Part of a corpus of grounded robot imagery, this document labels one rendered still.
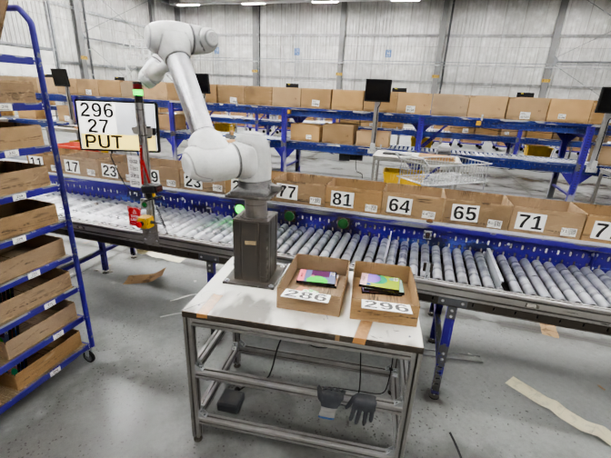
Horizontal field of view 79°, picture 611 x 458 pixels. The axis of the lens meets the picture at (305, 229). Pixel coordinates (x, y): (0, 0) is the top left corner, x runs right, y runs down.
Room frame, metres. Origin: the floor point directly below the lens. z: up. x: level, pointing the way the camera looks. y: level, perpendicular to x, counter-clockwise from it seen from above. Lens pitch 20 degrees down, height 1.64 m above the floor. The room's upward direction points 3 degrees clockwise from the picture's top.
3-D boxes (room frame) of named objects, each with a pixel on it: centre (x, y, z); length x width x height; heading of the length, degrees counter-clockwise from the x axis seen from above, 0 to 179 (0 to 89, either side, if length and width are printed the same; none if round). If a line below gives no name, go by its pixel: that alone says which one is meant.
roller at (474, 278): (1.95, -0.97, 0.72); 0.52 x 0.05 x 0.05; 164
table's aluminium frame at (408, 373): (1.54, -0.03, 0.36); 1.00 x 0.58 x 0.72; 80
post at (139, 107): (2.23, 0.99, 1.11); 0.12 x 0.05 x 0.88; 74
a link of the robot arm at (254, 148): (1.69, 0.26, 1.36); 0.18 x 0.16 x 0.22; 128
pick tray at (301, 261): (1.57, -0.06, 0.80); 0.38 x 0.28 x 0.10; 169
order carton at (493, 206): (2.38, -1.11, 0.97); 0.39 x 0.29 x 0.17; 74
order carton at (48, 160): (3.37, 2.30, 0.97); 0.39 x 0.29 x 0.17; 75
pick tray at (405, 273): (1.51, -0.37, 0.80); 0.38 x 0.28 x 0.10; 172
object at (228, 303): (1.54, -0.03, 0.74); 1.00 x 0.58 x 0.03; 80
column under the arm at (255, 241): (1.71, 0.24, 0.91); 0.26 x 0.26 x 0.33; 80
